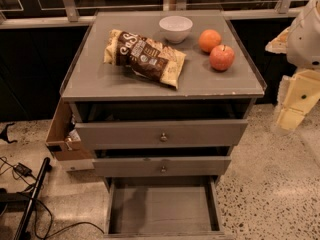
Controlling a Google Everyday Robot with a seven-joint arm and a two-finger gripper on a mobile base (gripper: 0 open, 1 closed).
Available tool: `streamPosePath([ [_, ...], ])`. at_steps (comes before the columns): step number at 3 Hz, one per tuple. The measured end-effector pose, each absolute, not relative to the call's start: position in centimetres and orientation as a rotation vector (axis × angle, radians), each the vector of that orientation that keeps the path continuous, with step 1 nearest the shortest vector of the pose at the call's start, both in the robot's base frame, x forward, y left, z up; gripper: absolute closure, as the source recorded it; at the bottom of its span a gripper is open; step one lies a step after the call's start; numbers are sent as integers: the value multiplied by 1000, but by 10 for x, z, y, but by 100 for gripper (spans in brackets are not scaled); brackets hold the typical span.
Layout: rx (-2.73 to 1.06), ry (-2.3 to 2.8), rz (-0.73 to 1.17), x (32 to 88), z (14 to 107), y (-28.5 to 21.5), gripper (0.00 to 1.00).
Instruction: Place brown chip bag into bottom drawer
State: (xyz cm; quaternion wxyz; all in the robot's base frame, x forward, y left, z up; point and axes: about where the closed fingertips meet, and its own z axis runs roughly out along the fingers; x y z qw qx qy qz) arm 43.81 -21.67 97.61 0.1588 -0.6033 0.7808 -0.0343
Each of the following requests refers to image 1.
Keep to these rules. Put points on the grey middle drawer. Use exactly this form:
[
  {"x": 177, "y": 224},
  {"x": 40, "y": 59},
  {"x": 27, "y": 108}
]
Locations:
[{"x": 161, "y": 166}]

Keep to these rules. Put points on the grey drawer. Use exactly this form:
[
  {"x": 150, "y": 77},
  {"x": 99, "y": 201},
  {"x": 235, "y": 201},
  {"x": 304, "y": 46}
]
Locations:
[
  {"x": 161, "y": 166},
  {"x": 160, "y": 134},
  {"x": 164, "y": 208}
]

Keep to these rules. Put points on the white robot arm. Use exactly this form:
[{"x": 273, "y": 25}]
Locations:
[{"x": 300, "y": 42}]

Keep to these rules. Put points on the white ceramic bowl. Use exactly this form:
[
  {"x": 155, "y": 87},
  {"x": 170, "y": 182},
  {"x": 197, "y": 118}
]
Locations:
[{"x": 175, "y": 28}]

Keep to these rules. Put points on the grey bottom drawer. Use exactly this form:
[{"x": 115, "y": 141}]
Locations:
[{"x": 164, "y": 208}]

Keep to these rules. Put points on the cardboard box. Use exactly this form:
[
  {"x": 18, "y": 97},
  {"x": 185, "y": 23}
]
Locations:
[{"x": 62, "y": 139}]

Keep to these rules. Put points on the orange fruit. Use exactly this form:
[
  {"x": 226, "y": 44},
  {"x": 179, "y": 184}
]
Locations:
[{"x": 209, "y": 39}]

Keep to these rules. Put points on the metal window railing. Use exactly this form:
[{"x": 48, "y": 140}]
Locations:
[{"x": 15, "y": 14}]

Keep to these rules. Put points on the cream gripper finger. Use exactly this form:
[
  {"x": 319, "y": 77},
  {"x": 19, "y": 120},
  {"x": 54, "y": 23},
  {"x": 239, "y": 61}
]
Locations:
[
  {"x": 279, "y": 44},
  {"x": 289, "y": 119}
]

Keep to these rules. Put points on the brown chip bag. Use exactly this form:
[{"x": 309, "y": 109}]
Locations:
[{"x": 146, "y": 57}]

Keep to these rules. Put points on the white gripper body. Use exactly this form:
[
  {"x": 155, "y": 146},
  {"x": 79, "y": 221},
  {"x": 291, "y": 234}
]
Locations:
[{"x": 306, "y": 42}]

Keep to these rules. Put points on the black power adapter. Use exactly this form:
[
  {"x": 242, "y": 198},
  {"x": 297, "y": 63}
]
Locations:
[{"x": 22, "y": 170}]

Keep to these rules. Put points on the grey drawer cabinet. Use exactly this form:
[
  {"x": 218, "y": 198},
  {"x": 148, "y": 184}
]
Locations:
[{"x": 147, "y": 108}]

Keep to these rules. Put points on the red apple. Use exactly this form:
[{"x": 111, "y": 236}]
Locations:
[{"x": 221, "y": 57}]

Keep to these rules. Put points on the black stand leg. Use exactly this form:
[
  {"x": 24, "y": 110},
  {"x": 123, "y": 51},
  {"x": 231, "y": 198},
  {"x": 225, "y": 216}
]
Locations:
[{"x": 31, "y": 198}]

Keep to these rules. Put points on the grey top drawer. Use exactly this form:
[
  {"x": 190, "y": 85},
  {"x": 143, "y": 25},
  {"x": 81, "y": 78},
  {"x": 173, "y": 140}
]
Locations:
[{"x": 160, "y": 134}]

